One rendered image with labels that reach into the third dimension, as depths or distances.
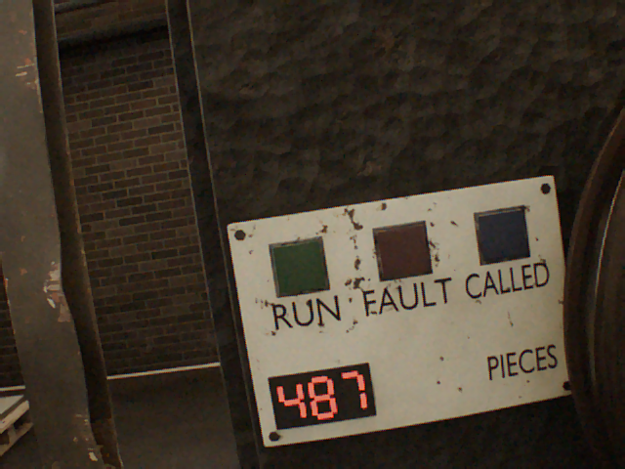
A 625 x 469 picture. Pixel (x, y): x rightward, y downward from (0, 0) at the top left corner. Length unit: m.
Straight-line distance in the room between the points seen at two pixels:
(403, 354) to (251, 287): 0.13
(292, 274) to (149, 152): 6.12
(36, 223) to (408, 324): 2.65
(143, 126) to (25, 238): 3.64
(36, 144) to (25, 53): 0.36
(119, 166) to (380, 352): 6.18
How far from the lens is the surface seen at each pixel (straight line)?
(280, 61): 0.68
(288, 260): 0.65
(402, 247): 0.65
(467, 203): 0.66
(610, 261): 0.56
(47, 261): 3.22
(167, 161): 6.72
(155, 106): 6.77
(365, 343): 0.66
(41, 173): 3.22
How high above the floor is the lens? 1.26
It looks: 3 degrees down
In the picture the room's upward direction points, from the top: 9 degrees counter-clockwise
